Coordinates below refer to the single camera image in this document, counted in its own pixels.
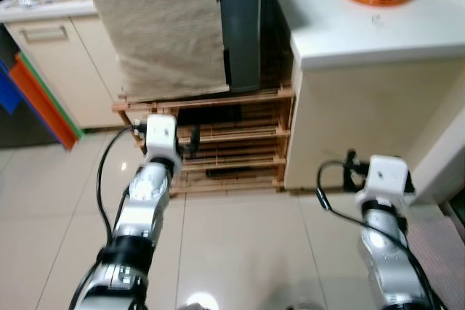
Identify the blue board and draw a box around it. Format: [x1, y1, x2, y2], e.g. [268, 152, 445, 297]
[0, 54, 23, 115]

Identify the black flat box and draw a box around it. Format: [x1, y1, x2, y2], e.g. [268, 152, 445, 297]
[182, 105, 242, 126]

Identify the metal cabinet handle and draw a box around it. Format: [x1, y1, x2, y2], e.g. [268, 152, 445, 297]
[20, 25, 70, 43]

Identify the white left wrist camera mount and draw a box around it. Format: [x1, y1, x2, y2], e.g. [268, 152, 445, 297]
[144, 114, 182, 162]

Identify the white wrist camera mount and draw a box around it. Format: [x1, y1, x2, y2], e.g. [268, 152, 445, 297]
[144, 114, 182, 162]
[355, 155, 415, 209]

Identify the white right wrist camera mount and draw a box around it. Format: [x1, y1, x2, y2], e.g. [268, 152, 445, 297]
[355, 155, 415, 209]

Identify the orange board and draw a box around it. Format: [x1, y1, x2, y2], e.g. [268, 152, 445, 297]
[9, 52, 79, 152]

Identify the wooden slatted rack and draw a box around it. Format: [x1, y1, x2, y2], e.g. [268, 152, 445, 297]
[113, 83, 296, 196]

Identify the white counter cabinet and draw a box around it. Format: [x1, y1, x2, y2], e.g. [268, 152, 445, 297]
[272, 0, 465, 205]

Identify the cream kitchen cabinet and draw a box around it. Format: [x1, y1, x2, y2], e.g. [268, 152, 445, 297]
[0, 12, 126, 131]

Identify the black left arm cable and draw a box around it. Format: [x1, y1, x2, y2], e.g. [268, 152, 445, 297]
[97, 126, 150, 245]

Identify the beige cloth fridge cover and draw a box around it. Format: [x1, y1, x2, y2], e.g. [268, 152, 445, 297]
[75, 0, 230, 103]

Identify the grey floor mat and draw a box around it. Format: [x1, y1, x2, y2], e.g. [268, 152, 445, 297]
[407, 205, 465, 310]

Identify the green board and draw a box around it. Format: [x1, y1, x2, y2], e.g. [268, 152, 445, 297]
[16, 49, 85, 136]

